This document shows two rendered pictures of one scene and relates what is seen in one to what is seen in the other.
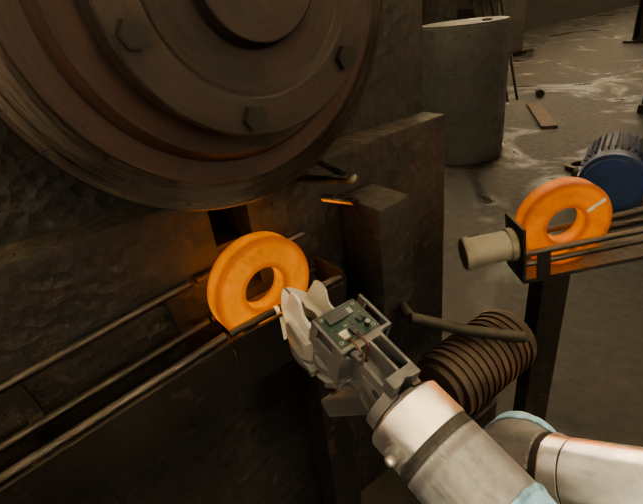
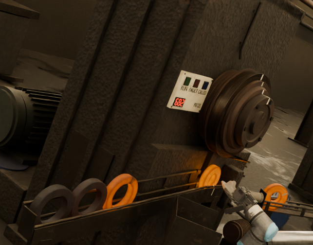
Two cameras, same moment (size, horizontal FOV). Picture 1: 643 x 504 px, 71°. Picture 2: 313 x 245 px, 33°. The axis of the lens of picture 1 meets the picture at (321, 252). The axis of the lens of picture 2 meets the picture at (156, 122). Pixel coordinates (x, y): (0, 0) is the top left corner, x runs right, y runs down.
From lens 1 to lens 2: 239 cm
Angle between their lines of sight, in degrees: 27
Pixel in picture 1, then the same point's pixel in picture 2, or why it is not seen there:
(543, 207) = (272, 189)
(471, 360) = (243, 225)
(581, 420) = not seen: outside the picture
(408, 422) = (256, 208)
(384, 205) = (239, 171)
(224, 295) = (208, 176)
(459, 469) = (264, 217)
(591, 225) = (281, 200)
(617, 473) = (284, 232)
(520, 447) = not seen: hidden behind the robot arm
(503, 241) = (259, 195)
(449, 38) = not seen: hidden behind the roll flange
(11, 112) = (218, 129)
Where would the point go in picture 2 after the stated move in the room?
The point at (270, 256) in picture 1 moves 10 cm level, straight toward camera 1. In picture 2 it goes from (217, 172) to (226, 180)
